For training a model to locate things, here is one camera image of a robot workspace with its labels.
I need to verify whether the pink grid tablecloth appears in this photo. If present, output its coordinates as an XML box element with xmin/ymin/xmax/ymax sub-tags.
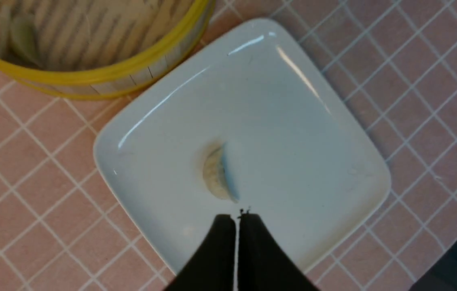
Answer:
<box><xmin>0</xmin><ymin>0</ymin><xmax>457</xmax><ymax>291</ymax></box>

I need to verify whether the pale steamed dumpling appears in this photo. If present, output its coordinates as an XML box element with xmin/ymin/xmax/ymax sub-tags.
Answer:
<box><xmin>201</xmin><ymin>143</ymin><xmax>239</xmax><ymax>203</ymax></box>

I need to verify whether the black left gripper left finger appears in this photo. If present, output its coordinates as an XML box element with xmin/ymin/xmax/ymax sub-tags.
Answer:
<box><xmin>165</xmin><ymin>214</ymin><xmax>236</xmax><ymax>291</ymax></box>

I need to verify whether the bamboo steamer basket yellow rim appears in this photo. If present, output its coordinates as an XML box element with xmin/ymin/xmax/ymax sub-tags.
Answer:
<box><xmin>0</xmin><ymin>0</ymin><xmax>216</xmax><ymax>100</ymax></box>

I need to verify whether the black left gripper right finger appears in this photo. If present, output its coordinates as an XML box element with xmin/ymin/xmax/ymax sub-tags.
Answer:
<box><xmin>238</xmin><ymin>213</ymin><xmax>318</xmax><ymax>291</ymax></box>

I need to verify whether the white square plate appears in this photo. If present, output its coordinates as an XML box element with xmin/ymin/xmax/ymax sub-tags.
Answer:
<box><xmin>93</xmin><ymin>18</ymin><xmax>391</xmax><ymax>273</ymax></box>

